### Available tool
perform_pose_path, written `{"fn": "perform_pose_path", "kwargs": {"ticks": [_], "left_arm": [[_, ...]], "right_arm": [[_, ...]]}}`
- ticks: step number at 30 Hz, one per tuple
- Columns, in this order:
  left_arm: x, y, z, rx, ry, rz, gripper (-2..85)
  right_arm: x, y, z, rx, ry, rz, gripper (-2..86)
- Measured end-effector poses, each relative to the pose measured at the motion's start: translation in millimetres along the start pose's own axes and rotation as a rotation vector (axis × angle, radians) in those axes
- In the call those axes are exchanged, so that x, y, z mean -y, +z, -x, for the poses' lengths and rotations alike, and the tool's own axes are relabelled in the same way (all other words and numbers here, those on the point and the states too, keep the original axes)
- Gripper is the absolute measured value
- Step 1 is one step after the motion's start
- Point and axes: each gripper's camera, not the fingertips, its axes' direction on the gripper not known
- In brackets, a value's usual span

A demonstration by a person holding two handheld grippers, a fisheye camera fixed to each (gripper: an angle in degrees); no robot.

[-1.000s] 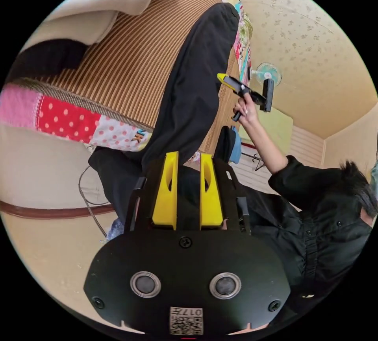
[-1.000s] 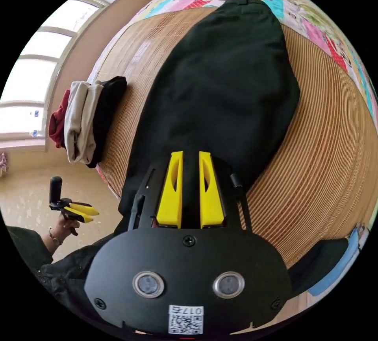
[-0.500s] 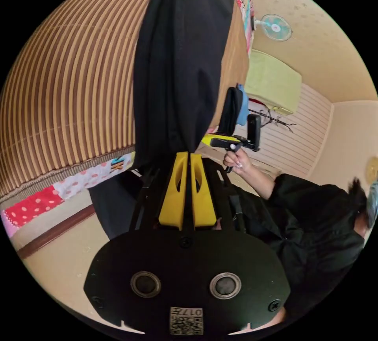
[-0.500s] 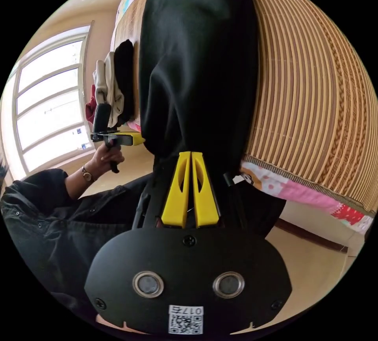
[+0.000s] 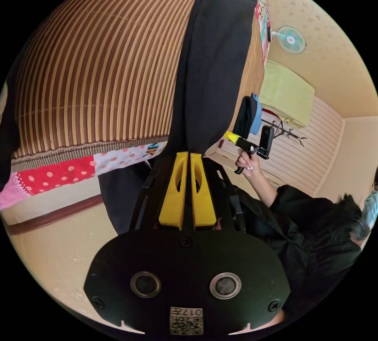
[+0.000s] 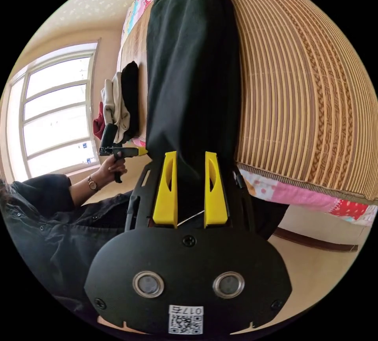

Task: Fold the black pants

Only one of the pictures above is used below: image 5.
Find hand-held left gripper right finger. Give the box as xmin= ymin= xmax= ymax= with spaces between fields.
xmin=190 ymin=153 xmax=218 ymax=228

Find person's body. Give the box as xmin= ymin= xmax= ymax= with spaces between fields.
xmin=97 ymin=161 xmax=378 ymax=327

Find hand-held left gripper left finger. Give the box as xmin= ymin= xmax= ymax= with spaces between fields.
xmin=158 ymin=152 xmax=189 ymax=228

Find black pants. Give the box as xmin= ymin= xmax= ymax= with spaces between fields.
xmin=167 ymin=0 xmax=260 ymax=159

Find person's right forearm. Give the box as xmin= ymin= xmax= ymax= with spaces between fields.
xmin=246 ymin=172 xmax=280 ymax=209

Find pale green curtain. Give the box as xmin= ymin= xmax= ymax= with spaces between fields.
xmin=259 ymin=59 xmax=316 ymax=129

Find black garment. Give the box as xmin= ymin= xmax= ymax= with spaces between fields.
xmin=0 ymin=61 xmax=24 ymax=193

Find wall fan with teal blades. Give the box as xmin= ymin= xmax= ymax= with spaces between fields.
xmin=271 ymin=24 xmax=308 ymax=55

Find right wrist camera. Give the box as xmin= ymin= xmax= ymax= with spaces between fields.
xmin=254 ymin=125 xmax=275 ymax=160

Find person's right hand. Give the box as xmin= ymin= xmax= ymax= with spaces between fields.
xmin=236 ymin=149 xmax=263 ymax=182

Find bed with striped woven mat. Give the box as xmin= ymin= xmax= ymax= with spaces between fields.
xmin=0 ymin=0 xmax=272 ymax=210

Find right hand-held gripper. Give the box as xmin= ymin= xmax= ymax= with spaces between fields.
xmin=223 ymin=131 xmax=261 ymax=175

